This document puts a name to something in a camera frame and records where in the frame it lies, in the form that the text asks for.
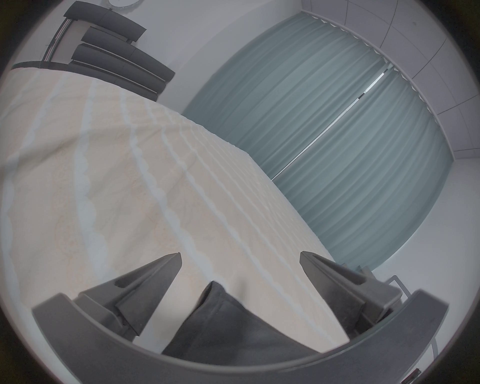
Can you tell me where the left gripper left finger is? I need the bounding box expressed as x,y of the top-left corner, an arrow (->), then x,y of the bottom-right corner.
77,252 -> 183,342

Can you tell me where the bed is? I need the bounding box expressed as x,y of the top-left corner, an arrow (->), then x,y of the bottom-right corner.
0,67 -> 351,357

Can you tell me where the black T-shirt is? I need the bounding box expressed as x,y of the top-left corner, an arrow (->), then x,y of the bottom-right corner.
161,280 -> 319,367

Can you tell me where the blue-green curtain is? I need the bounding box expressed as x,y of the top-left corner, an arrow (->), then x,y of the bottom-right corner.
182,11 -> 389,179
273,67 -> 456,271

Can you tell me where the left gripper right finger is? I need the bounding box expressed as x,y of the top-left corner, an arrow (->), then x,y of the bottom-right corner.
299,250 -> 403,340

